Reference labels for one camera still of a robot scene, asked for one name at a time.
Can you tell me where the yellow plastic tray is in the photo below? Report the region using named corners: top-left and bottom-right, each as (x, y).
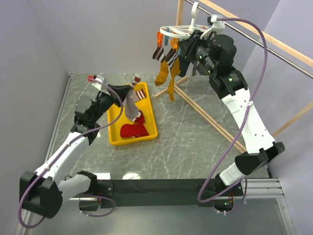
top-left (108, 82), bottom-right (158, 146)

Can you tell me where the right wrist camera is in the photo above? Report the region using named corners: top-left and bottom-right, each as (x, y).
top-left (200, 15), bottom-right (225, 39)

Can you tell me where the mustard yellow sock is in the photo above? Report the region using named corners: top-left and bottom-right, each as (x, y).
top-left (152, 47), bottom-right (169, 86)
top-left (165, 49), bottom-right (180, 101)

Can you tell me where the grey sock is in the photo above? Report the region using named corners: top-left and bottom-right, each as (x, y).
top-left (123, 76), bottom-right (143, 122)

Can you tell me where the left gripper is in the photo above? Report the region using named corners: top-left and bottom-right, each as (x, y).
top-left (91, 84), bottom-right (132, 122)

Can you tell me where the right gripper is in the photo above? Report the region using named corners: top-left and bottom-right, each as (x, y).
top-left (178, 30), bottom-right (216, 75)

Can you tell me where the red white patterned sock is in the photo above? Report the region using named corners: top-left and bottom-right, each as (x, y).
top-left (133, 110), bottom-right (145, 123)

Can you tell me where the aluminium rail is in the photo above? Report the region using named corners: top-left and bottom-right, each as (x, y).
top-left (13, 73), bottom-right (75, 235)

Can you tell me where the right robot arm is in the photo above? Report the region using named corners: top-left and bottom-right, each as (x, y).
top-left (179, 32), bottom-right (285, 195)

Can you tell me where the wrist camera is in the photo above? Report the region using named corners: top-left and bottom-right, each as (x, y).
top-left (88, 74), bottom-right (109, 94)
top-left (200, 15), bottom-right (225, 39)

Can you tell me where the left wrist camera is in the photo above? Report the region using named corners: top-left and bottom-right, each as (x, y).
top-left (88, 74), bottom-right (109, 94)

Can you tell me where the navy blue hanging sock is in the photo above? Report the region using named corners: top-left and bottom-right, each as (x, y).
top-left (179, 56), bottom-right (198, 77)

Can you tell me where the black base bar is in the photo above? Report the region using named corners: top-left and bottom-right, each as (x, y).
top-left (68, 178), bottom-right (247, 211)

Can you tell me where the wooden rack frame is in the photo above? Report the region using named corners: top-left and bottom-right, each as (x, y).
top-left (154, 0), bottom-right (313, 152)

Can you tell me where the white round clip hanger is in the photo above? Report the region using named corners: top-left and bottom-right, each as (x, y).
top-left (157, 2), bottom-right (209, 49)

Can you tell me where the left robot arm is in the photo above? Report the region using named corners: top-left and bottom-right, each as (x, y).
top-left (18, 84), bottom-right (133, 218)

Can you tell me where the metal hanging rod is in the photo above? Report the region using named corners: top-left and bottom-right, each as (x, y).
top-left (200, 0), bottom-right (313, 79)

